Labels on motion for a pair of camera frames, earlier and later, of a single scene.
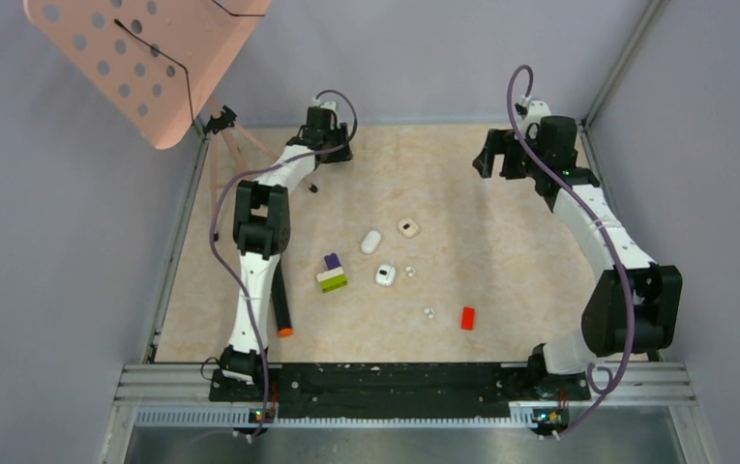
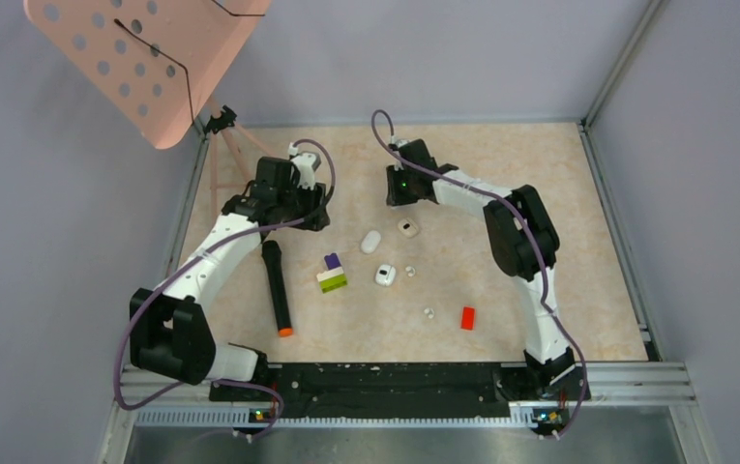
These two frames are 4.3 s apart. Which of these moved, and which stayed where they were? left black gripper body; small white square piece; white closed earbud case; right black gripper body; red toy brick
Moved: left black gripper body; right black gripper body
Stayed: white closed earbud case; red toy brick; small white square piece
